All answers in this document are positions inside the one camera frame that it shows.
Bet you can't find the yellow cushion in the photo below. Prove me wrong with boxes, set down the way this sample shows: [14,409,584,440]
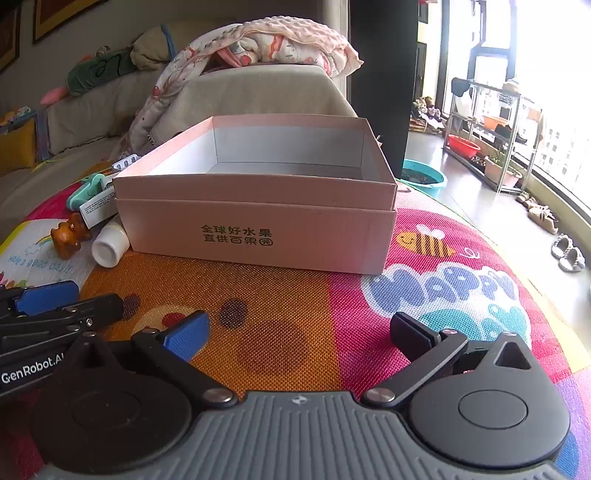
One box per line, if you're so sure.
[0,117,38,176]

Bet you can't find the pink plant pot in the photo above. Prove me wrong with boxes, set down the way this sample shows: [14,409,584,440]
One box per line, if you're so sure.
[485,159,522,188]

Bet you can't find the gold framed picture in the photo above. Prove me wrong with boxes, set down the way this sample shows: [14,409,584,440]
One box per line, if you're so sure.
[32,0,109,38]

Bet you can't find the colourful printed play mat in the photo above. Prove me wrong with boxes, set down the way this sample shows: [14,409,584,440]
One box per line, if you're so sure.
[0,180,591,480]

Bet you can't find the white plastic bottle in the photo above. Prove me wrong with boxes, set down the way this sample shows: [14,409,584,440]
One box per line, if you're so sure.
[91,217,127,267]

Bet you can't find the white printed carton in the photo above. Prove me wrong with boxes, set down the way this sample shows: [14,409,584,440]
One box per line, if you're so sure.
[78,189,116,227]

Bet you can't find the metal storage rack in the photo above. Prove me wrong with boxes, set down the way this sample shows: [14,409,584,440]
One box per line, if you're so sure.
[442,78,543,192]

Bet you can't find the pile of shoes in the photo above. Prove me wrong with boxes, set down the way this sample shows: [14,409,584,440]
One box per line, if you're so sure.
[411,96,446,134]

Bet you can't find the green plush toy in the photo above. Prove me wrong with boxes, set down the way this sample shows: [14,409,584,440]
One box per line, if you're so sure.
[67,46,139,97]

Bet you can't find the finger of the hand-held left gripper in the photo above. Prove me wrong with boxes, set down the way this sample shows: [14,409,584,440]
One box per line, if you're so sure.
[0,281,80,319]
[0,294,124,354]

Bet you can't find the dark framed picture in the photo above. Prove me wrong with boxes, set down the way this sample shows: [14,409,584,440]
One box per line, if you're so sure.
[0,4,21,72]

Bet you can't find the beige pillow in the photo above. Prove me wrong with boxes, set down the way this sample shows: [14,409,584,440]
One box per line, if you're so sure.
[130,25,178,70]

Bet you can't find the teal plastic basin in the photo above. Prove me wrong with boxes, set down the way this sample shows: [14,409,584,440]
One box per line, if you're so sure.
[401,159,448,193]

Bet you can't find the beige sofa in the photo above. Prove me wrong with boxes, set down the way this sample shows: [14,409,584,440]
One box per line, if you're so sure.
[0,18,358,241]

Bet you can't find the red plastic basin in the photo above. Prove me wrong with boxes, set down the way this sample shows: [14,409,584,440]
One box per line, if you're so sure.
[447,135,482,160]

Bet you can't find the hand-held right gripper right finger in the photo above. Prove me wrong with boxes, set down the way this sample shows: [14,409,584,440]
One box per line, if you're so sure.
[362,312,532,409]

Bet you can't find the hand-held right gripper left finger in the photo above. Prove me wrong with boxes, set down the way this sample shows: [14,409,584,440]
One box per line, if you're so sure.
[69,310,238,409]

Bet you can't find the pink printed blanket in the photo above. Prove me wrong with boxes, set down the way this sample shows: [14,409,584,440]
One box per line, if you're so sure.
[122,21,363,162]

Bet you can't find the pink cardboard box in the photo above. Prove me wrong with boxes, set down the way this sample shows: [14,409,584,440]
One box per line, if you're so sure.
[113,115,398,275]

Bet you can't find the beige curtain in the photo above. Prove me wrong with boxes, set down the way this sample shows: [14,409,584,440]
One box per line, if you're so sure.
[322,0,352,95]

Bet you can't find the orange round object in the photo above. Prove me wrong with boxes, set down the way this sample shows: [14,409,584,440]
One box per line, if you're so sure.
[51,213,93,260]

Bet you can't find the white slipper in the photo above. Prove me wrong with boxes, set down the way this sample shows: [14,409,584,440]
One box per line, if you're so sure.
[551,233,575,259]
[560,247,586,272]

